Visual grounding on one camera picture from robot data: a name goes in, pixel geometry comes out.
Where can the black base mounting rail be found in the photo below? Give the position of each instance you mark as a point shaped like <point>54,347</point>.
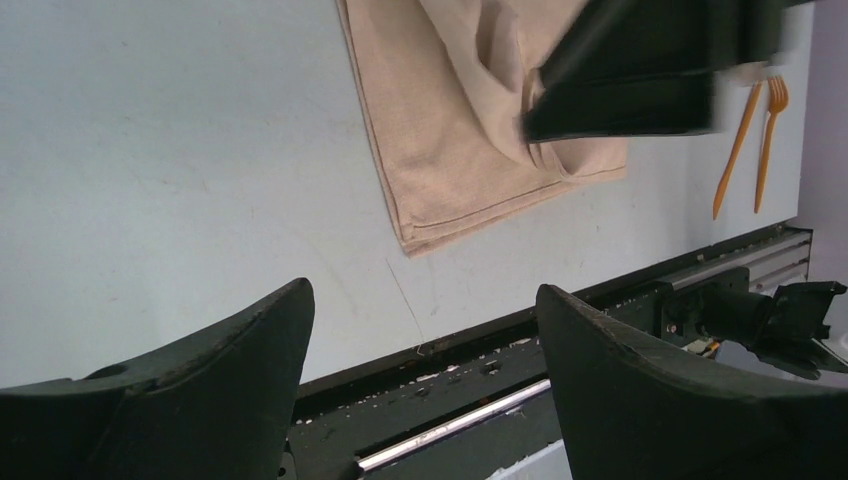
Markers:
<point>340,417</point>

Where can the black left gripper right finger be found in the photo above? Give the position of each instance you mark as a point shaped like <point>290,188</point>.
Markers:
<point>631,406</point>

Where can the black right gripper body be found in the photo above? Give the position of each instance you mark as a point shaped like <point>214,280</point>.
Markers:
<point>611,40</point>

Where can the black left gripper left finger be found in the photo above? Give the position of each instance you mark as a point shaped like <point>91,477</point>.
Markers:
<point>216,404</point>

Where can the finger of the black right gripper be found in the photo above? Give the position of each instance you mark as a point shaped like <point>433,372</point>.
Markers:
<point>664,104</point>

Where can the orange plastic knife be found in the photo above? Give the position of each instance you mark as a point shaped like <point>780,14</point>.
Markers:
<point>744,125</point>

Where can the beige cloth napkin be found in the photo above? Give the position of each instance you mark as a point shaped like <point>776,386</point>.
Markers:
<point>443,86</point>

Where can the orange plastic fork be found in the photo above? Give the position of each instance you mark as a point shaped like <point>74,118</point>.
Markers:
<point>779,99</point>

